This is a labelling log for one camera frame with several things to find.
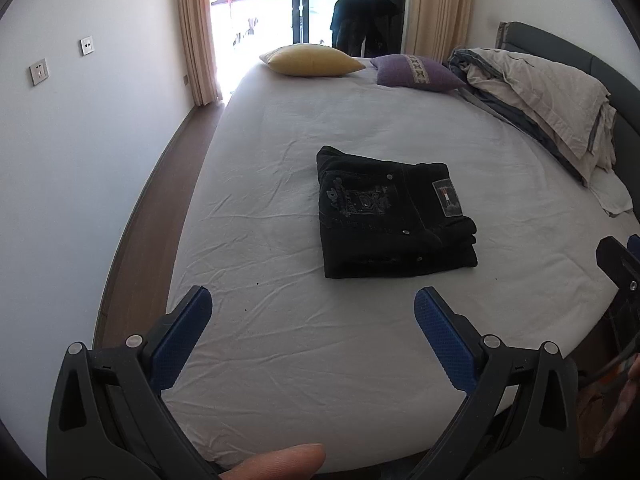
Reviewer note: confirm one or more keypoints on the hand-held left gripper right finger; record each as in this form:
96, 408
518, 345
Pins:
445, 340

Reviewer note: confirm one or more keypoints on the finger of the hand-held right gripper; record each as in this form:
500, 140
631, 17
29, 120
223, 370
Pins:
614, 260

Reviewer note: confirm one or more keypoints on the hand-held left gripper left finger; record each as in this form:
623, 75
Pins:
185, 340

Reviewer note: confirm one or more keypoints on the black denim pants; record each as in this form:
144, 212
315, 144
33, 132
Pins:
380, 230

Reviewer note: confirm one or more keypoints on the person's right forearm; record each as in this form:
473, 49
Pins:
622, 410

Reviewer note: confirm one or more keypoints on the person's left hand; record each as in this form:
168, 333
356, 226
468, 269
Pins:
280, 462

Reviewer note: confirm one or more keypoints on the white folded cloth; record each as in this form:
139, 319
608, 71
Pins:
612, 195

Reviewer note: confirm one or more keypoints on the bed with white sheet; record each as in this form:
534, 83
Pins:
300, 335

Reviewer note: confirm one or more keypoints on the beige and grey duvet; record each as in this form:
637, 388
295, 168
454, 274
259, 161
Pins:
540, 90

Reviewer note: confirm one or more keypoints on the grey bed headboard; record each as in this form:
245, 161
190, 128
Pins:
550, 40

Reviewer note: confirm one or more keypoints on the purple patterned pillow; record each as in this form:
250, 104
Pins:
415, 72

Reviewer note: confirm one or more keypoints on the beige curtain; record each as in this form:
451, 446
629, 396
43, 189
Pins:
197, 30
440, 10

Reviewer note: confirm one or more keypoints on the yellow pillow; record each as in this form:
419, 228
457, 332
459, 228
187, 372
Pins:
310, 61

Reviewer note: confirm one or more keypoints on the dark hanging clothes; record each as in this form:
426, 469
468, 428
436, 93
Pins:
362, 20

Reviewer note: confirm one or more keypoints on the black framed balcony window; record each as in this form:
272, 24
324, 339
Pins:
270, 5

